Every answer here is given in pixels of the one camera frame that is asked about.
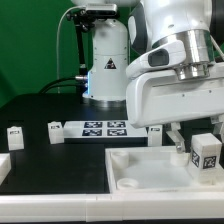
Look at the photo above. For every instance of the white left obstacle wall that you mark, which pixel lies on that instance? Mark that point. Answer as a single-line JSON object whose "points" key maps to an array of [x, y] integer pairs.
{"points": [[5, 166]]}

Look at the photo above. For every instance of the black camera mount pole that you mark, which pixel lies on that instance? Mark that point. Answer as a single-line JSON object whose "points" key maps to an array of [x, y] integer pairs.
{"points": [[83, 21]]}

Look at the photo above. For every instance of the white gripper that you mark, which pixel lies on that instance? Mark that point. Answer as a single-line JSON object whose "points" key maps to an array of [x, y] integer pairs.
{"points": [[161, 98]]}

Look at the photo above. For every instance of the white obstacle wall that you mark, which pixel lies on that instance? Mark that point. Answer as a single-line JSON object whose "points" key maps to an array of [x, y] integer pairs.
{"points": [[111, 207], [5, 166]]}

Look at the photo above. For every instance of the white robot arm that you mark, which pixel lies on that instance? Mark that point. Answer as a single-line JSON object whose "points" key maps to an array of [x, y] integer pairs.
{"points": [[157, 22]]}

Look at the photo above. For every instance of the white base tag plate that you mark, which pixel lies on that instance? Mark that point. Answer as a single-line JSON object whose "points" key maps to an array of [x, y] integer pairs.
{"points": [[101, 129]]}

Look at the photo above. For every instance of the white front obstacle wall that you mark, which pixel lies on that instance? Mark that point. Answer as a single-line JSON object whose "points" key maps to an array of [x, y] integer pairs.
{"points": [[111, 207]]}

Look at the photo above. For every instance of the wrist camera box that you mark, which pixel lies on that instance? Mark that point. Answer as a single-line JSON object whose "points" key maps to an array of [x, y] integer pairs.
{"points": [[166, 56]]}

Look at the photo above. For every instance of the white square tabletop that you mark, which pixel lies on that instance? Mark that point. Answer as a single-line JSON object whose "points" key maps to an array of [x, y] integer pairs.
{"points": [[153, 169]]}

